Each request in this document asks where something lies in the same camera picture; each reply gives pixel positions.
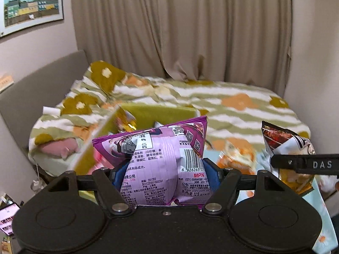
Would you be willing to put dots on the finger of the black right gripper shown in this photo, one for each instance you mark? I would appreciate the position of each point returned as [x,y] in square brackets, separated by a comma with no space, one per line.
[320,164]

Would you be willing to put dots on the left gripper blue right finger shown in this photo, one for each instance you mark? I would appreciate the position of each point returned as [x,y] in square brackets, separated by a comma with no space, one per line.
[215,175]

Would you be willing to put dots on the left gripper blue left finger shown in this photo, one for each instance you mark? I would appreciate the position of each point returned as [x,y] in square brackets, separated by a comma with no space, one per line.
[117,175]

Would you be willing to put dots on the white orange-panel snack bag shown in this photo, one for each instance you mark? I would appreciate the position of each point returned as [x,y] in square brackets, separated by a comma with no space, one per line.
[282,141]

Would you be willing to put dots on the purple snack bag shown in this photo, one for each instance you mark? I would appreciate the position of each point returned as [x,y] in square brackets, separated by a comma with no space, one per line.
[161,165]

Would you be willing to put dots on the gold foil snack bag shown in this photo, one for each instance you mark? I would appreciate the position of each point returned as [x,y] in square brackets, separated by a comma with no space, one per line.
[125,121]

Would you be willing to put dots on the orange white cake bag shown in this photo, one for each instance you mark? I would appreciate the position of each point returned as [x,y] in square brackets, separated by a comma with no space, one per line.
[238,154]

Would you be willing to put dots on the pink plush toy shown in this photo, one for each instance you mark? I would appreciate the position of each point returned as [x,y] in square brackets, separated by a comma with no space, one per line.
[61,148]

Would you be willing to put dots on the green yellow cardboard box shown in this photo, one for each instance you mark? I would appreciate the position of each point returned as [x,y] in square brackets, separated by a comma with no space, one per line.
[147,116]

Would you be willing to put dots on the green striped floral duvet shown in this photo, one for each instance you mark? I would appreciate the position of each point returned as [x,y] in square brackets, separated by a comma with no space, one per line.
[233,110]

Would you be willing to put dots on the white paper roll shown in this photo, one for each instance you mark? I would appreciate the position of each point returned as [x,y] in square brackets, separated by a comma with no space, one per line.
[51,111]

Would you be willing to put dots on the smartphone screen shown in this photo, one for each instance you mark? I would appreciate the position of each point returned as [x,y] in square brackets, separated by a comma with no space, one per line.
[6,218]

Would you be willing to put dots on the grey upholstered headboard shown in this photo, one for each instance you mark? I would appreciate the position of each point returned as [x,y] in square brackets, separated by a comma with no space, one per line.
[22,104]

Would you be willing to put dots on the beige curtain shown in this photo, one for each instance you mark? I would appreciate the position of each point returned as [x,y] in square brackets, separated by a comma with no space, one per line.
[239,41]

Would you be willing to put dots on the framed houses picture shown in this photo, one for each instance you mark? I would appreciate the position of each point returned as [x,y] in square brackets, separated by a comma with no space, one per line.
[17,15]

